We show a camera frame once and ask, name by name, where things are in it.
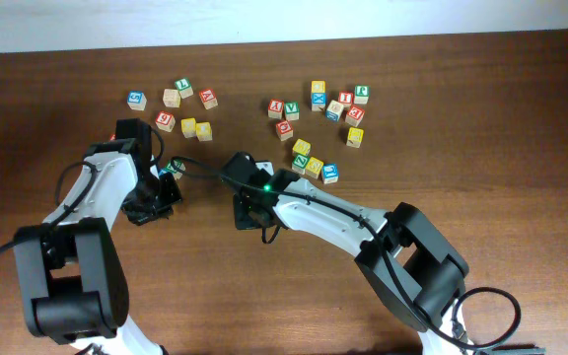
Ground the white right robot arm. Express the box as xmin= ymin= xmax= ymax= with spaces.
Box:
xmin=222 ymin=154 xmax=542 ymax=354

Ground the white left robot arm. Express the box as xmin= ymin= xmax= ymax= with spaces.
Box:
xmin=13 ymin=138 xmax=166 ymax=354

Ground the green N wooden block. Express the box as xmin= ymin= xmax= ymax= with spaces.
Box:
xmin=163 ymin=159 xmax=185 ymax=180

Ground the green Z wooden block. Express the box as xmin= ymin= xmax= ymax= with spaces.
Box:
xmin=292 ymin=154 xmax=310 ymax=175

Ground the yellow G wooden block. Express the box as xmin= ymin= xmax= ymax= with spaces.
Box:
xmin=305 ymin=157 xmax=324 ymax=179

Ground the red 6 wooden block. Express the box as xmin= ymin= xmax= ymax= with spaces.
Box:
xmin=155 ymin=111 xmax=176 ymax=132

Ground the yellow W wooden block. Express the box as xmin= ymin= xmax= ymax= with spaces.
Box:
xmin=292 ymin=139 xmax=312 ymax=157

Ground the yellow wooden block X side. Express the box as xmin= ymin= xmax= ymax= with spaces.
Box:
xmin=180 ymin=117 xmax=196 ymax=139

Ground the blue U wooden block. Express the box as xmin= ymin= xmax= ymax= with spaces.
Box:
xmin=321 ymin=164 xmax=339 ymax=184

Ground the yellow O block 2 side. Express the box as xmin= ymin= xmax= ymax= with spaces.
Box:
xmin=195 ymin=122 xmax=213 ymax=142

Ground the red Q wooden block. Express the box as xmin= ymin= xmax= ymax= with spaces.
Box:
xmin=275 ymin=120 xmax=294 ymax=141

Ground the blue 5 wooden block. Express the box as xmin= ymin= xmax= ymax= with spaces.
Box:
xmin=127 ymin=91 xmax=147 ymax=111

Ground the plain picture wooden block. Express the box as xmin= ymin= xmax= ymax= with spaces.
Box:
xmin=163 ymin=89 xmax=181 ymax=108

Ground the red Y wooden block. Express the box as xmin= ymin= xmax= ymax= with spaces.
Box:
xmin=267 ymin=100 xmax=284 ymax=119

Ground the green V wooden block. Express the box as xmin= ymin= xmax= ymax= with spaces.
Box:
xmin=284 ymin=102 xmax=300 ymax=121

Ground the green L wooden block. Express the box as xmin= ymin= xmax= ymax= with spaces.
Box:
xmin=175 ymin=78 xmax=193 ymax=99

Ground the yellow right wooden block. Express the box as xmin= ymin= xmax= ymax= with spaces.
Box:
xmin=346 ymin=127 xmax=364 ymax=148

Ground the blue X wooden block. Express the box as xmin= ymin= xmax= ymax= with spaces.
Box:
xmin=311 ymin=93 xmax=326 ymax=111

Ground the blue tilted wooden block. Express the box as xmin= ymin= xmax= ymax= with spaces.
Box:
xmin=325 ymin=100 xmax=344 ymax=121

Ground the red E wooden block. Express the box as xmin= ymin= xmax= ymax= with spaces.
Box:
xmin=345 ymin=106 xmax=365 ymax=127

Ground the yellow top stacked block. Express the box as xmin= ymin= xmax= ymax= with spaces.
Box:
xmin=311 ymin=80 xmax=326 ymax=94

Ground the red I wooden block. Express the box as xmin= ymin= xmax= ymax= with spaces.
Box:
xmin=337 ymin=92 xmax=354 ymax=109

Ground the green J wooden block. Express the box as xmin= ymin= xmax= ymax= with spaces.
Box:
xmin=354 ymin=85 xmax=370 ymax=105

